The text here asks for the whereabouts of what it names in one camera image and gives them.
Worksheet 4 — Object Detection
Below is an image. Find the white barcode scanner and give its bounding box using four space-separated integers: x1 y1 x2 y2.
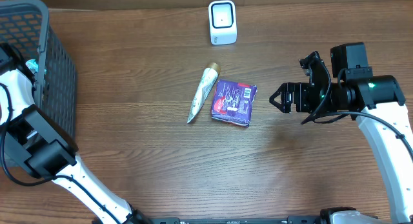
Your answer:
208 0 237 45

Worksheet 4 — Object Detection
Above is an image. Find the mint green wipes pack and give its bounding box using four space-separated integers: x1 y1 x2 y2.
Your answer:
25 59 39 74

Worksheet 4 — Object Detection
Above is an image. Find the purple Carefree pad pack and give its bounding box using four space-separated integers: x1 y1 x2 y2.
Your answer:
211 79 257 128

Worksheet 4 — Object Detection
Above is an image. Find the white tube gold cap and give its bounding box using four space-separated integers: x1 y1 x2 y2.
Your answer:
187 62 221 123

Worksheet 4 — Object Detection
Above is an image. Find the dark grey plastic basket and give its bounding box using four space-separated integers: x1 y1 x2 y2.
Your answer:
1 0 77 140

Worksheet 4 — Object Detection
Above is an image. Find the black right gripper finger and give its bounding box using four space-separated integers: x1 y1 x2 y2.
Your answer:
269 83 287 101
270 99 289 113

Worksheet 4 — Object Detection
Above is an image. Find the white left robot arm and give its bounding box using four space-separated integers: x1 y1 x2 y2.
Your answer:
1 43 150 223

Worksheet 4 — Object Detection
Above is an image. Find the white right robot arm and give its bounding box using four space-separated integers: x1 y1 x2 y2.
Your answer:
269 50 412 223

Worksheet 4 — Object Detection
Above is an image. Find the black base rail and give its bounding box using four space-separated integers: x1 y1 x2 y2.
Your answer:
150 216 321 224

